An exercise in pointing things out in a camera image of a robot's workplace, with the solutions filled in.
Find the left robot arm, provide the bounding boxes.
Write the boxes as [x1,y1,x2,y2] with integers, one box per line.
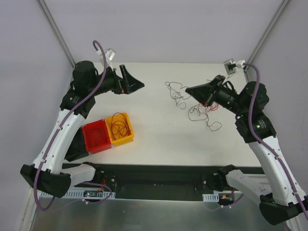
[20,61,144,198]

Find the brown wire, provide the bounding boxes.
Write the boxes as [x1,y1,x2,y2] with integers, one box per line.
[89,128,109,146]

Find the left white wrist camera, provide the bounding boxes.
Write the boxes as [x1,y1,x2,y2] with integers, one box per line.
[96,48,116,69]

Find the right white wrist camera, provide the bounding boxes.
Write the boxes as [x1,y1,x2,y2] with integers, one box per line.
[223,59,245,77]

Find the aluminium frame post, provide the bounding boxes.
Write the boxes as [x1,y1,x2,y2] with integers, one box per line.
[36,0,76,68]
[247,0,292,63]

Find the left aluminium frame post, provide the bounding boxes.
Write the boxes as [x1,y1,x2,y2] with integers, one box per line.
[36,0,76,68]

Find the black plastic bin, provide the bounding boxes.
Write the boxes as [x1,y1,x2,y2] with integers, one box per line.
[65,128,89,162]

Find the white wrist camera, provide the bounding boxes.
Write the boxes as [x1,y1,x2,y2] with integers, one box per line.
[223,59,245,77]
[96,48,116,69]

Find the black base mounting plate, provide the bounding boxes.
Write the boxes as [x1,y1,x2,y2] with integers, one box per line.
[62,162,270,202]

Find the right aluminium frame post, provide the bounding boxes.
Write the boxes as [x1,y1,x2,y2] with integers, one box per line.
[247,0,292,63]

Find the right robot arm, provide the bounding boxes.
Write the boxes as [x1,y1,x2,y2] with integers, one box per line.
[185,75,308,225]

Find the yellow plastic bin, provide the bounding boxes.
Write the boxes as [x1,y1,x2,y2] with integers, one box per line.
[105,112,134,146]

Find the red and black wires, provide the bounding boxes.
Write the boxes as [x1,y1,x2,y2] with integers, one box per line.
[165,81,223,132]

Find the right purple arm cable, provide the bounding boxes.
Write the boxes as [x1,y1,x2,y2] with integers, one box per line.
[204,63,308,231]

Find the red plastic bin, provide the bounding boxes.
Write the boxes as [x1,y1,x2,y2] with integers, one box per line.
[81,120,112,154]

